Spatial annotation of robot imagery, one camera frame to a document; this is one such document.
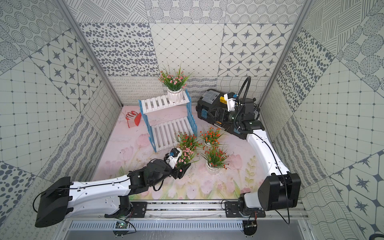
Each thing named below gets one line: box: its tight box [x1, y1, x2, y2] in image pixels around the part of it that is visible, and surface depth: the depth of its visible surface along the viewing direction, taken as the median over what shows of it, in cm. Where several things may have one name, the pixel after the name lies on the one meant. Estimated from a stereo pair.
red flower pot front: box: [198, 143, 234, 173], surface depth 80 cm
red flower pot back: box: [199, 126, 229, 147], surface depth 88 cm
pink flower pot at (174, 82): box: [158, 63, 195, 103], surface depth 79 cm
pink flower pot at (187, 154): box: [176, 145, 195, 168], surface depth 70 cm
